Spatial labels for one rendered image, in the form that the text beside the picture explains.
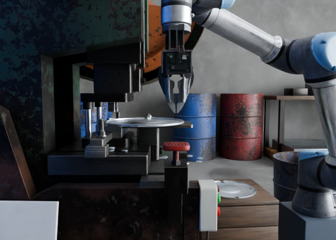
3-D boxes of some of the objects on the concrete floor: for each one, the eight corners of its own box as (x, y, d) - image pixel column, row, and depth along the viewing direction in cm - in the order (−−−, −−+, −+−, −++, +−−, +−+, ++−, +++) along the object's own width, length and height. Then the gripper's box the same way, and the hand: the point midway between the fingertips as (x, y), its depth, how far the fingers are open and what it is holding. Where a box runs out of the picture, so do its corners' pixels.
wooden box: (249, 231, 186) (250, 178, 184) (277, 267, 149) (279, 200, 146) (187, 234, 182) (188, 180, 180) (200, 271, 145) (201, 203, 142)
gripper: (156, 22, 67) (157, 115, 68) (196, 22, 66) (195, 115, 68) (158, 30, 75) (158, 112, 77) (193, 30, 75) (193, 112, 77)
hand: (176, 108), depth 75 cm, fingers closed
